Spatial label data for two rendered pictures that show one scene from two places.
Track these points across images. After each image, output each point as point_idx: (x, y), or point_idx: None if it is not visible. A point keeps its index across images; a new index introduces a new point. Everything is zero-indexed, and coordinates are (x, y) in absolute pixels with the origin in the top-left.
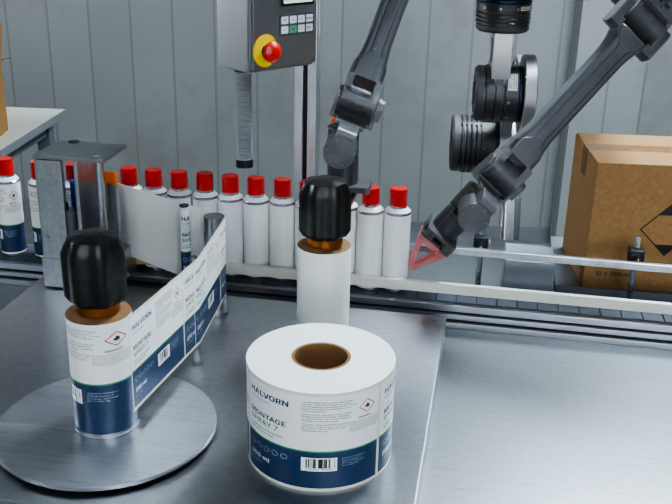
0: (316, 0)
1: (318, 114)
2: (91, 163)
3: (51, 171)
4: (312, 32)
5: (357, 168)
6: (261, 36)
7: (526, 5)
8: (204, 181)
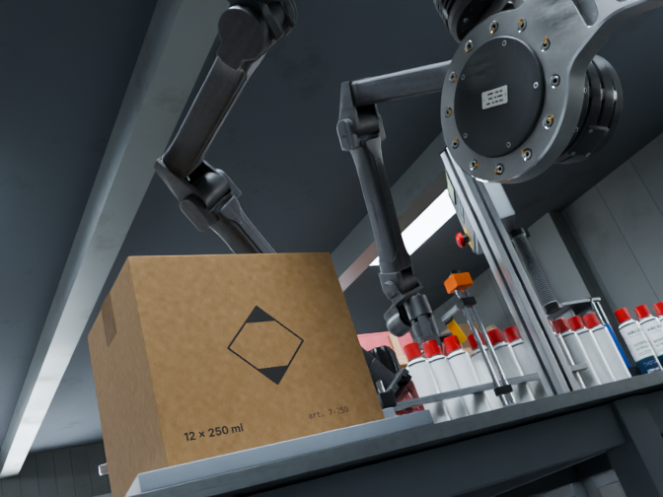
0: (454, 185)
1: (499, 264)
2: (569, 318)
3: None
4: (463, 209)
5: (414, 331)
6: (464, 230)
7: (433, 0)
8: None
